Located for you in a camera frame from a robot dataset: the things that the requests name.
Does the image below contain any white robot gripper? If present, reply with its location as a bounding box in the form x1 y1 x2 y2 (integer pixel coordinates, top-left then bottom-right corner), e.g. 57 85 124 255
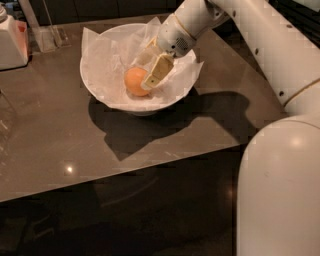
133 14 196 91

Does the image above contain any orange fruit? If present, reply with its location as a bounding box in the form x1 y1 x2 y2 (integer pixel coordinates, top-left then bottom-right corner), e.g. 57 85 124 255
124 67 149 97

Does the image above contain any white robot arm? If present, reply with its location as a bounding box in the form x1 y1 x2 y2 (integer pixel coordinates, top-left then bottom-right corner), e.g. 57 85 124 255
138 0 320 256

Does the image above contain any white bowl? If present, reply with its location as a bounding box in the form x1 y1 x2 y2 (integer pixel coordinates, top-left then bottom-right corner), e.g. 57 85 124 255
79 22 198 117

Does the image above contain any white paper liner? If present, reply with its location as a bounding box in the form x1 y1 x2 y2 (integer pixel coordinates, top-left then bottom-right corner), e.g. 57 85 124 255
80 16 205 112

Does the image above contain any clear acrylic stand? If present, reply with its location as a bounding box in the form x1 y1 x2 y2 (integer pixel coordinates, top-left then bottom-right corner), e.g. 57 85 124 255
18 0 71 53

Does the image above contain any white appliance with red label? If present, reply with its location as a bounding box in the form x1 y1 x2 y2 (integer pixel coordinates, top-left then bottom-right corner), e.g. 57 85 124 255
0 5 29 70

